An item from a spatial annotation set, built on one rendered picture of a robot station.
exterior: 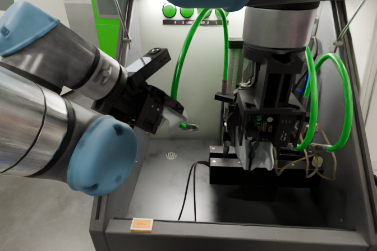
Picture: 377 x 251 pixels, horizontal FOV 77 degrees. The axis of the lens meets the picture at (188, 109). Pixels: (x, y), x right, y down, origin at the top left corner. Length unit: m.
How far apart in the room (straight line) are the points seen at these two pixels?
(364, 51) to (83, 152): 0.74
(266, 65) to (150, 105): 0.24
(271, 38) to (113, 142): 0.19
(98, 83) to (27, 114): 0.19
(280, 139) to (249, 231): 0.38
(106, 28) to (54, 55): 3.25
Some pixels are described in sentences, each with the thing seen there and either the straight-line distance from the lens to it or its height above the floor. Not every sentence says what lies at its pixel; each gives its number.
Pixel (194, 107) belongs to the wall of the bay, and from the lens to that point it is 1.00.
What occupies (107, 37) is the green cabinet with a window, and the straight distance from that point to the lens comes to 3.62.
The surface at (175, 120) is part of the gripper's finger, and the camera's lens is 0.50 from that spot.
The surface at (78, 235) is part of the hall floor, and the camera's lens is 1.90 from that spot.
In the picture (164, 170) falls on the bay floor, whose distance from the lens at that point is 0.95.
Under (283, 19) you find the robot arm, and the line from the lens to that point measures 0.27.
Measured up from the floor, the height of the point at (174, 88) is 1.28.
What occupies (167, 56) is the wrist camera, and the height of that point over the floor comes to 1.35.
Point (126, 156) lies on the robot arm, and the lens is 0.25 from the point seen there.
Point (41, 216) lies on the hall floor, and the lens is 2.11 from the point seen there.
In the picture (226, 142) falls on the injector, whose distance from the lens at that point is 0.72.
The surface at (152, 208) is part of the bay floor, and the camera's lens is 0.84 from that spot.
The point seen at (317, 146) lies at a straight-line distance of 0.73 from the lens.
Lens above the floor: 1.49
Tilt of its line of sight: 30 degrees down
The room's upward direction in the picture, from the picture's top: straight up
